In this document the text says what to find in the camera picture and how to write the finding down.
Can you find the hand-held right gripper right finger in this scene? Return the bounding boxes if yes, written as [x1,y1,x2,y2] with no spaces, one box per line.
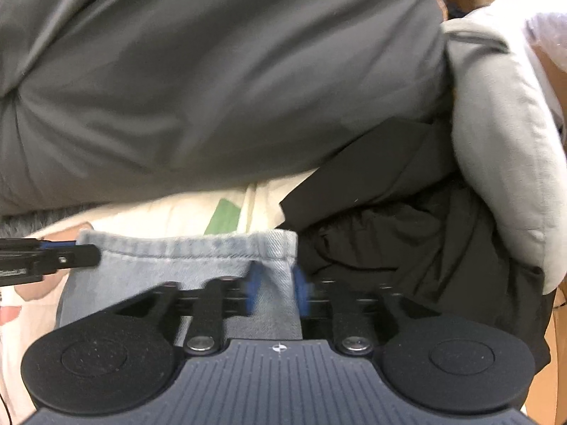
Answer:
[292,268,439,356]

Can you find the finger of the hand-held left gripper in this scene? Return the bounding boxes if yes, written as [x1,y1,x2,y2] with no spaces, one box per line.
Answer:
[44,244,100,271]
[0,238,78,253]

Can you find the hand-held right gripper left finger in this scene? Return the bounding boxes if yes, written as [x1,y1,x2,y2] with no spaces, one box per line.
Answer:
[113,270,262,356]

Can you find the blue denim jeans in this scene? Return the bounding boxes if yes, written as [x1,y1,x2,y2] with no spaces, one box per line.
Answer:
[57,228,304,341]

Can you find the fluffy white patterned blanket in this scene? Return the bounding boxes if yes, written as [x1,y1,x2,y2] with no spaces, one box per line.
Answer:
[0,204,96,240]

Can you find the cream bear print bed sheet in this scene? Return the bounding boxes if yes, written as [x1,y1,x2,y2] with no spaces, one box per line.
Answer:
[0,181,311,425]

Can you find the black garment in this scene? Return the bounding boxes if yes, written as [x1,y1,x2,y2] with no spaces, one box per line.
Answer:
[279,115,556,373]

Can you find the dark grey pillow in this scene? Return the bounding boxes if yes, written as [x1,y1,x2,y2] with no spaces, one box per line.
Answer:
[0,0,453,217]

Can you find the grey neck pillow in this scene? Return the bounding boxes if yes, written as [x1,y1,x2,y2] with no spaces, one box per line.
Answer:
[443,6,567,295]

